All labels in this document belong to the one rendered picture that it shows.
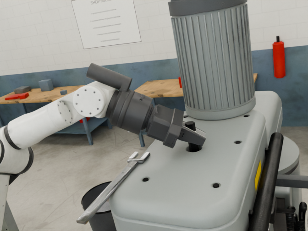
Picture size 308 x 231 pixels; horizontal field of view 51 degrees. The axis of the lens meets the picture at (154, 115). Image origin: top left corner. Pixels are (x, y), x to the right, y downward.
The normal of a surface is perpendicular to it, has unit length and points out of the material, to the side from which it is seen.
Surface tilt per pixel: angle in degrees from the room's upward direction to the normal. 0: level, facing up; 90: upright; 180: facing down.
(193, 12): 90
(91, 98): 81
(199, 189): 0
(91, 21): 90
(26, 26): 90
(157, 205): 27
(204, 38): 90
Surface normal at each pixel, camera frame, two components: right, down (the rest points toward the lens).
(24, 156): 0.96, 0.00
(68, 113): 0.90, -0.42
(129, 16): -0.40, 0.40
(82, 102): -0.07, 0.21
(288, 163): -0.18, -0.92
